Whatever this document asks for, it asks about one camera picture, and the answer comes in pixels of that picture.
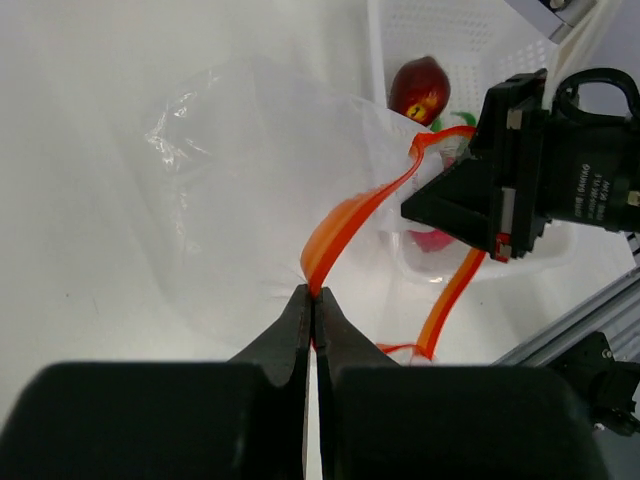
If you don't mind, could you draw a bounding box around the aluminium mounting rail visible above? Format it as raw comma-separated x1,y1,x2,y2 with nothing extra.
495,268,639,366

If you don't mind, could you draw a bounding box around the pink dragon fruit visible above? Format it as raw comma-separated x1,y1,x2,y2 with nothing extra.
408,111,477,253

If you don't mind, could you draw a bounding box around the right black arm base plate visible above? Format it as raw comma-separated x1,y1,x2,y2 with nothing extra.
548,332,639,437

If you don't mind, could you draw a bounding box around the dark red apple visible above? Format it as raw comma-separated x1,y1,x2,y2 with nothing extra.
388,56,451,127

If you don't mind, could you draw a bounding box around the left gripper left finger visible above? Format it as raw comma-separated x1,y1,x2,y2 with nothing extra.
1,286,312,479

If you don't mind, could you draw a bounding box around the clear zip bag orange zipper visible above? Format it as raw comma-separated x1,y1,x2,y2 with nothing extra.
127,57,473,356

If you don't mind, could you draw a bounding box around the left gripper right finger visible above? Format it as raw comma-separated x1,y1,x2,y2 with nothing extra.
313,289,609,479

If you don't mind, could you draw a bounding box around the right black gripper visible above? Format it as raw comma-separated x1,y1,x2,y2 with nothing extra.
401,68,639,262

